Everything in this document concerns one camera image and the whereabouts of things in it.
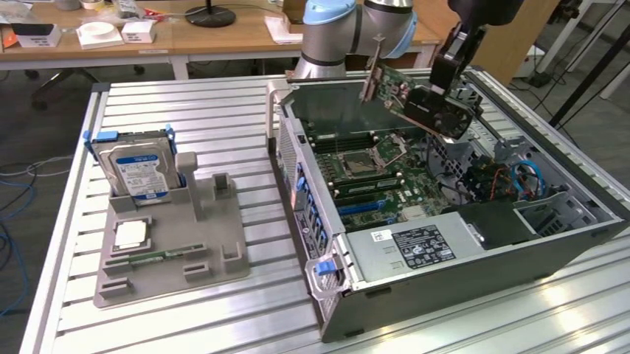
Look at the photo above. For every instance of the open PC case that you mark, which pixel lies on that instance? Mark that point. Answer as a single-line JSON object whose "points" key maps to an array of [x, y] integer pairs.
{"points": [[443, 295]]}

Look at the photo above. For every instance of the white floor unit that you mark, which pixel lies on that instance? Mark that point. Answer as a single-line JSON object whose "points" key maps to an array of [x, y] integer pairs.
{"points": [[534, 64]]}

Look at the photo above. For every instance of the green RAM stick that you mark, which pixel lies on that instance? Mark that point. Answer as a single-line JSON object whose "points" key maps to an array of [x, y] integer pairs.
{"points": [[147, 258]]}

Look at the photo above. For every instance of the white paper stack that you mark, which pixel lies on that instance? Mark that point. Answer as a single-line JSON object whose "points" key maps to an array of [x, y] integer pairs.
{"points": [[281, 31]]}

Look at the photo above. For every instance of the CPU socket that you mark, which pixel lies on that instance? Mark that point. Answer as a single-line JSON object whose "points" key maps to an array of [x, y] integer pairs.
{"points": [[361, 164]]}

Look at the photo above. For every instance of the cardboard box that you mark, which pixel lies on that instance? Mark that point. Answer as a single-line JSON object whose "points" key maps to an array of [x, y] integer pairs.
{"points": [[294, 11]]}

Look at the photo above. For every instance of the white box with black top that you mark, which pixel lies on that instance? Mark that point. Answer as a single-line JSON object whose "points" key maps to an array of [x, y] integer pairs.
{"points": [[36, 38]]}

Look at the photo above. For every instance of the wooden cabinet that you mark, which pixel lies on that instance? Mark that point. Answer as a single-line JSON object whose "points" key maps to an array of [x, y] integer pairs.
{"points": [[517, 48]]}

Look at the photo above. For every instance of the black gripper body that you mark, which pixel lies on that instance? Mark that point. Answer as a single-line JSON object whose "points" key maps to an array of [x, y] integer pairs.
{"points": [[485, 11]]}

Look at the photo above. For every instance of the black pole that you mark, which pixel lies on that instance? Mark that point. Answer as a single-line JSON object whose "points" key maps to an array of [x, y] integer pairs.
{"points": [[590, 81]]}

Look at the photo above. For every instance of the orange box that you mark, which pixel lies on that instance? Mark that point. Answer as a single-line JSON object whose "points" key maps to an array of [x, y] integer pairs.
{"points": [[7, 40]]}

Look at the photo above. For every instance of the grey power supply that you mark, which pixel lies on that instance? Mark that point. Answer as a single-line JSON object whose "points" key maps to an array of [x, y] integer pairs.
{"points": [[369, 254]]}

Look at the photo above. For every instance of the silver chipset heat sink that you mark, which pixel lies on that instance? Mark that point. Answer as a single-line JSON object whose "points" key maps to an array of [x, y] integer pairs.
{"points": [[414, 213]]}

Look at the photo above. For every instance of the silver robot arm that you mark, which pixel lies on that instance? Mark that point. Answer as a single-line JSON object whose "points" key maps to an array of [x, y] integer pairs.
{"points": [[345, 37]]}

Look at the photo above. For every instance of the black lamp base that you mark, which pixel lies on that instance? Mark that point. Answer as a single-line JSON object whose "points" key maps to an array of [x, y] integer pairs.
{"points": [[211, 18]]}

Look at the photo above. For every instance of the blue case latch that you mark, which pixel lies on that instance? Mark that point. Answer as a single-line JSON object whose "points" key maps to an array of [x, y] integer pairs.
{"points": [[325, 267]]}

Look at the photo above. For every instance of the grey parts rack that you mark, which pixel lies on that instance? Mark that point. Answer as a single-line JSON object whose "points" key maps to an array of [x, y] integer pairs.
{"points": [[173, 228]]}

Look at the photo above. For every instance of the perforated metal disk bay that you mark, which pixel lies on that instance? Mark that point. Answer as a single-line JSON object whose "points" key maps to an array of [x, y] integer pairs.
{"points": [[445, 158]]}

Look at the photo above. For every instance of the black floor adapter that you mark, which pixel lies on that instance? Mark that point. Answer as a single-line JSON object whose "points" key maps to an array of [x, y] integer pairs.
{"points": [[541, 79]]}

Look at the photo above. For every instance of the metal drive cage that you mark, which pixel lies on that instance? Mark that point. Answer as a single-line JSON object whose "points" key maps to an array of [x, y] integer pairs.
{"points": [[556, 217]]}

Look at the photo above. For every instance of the metal socket cover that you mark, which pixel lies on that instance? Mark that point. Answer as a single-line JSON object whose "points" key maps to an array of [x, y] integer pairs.
{"points": [[391, 149]]}

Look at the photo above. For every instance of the NVIDIA graphics card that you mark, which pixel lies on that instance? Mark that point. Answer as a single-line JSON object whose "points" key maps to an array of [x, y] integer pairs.
{"points": [[433, 110]]}

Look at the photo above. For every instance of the white labelled box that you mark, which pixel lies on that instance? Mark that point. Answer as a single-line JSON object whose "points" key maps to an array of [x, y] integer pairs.
{"points": [[138, 33]]}

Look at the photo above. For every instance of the green motherboard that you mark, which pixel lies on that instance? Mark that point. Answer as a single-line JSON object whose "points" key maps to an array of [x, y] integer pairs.
{"points": [[418, 184]]}

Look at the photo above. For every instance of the grey cup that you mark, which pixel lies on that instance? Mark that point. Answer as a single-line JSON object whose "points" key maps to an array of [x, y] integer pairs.
{"points": [[67, 4]]}

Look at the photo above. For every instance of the wooden desk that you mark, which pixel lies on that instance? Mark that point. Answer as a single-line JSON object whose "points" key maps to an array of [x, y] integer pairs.
{"points": [[64, 52]]}

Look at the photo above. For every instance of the silver CPU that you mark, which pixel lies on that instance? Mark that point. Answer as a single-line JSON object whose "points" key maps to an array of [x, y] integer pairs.
{"points": [[130, 236]]}

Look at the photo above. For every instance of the white square dispenser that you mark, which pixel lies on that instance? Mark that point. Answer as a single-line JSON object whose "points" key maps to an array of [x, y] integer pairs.
{"points": [[100, 35]]}

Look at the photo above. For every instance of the blue expansion slot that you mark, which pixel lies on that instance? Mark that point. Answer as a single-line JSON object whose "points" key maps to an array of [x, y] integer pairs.
{"points": [[362, 208]]}

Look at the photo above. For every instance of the hard disk with blue caddy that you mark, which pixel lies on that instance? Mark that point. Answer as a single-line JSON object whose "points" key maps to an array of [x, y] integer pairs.
{"points": [[138, 173]]}

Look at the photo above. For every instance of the installed RAM stick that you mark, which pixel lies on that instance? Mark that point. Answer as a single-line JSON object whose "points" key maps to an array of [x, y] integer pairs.
{"points": [[369, 187]]}

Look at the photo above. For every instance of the black plastic shroud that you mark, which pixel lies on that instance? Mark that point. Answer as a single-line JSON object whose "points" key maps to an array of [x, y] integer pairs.
{"points": [[492, 225]]}

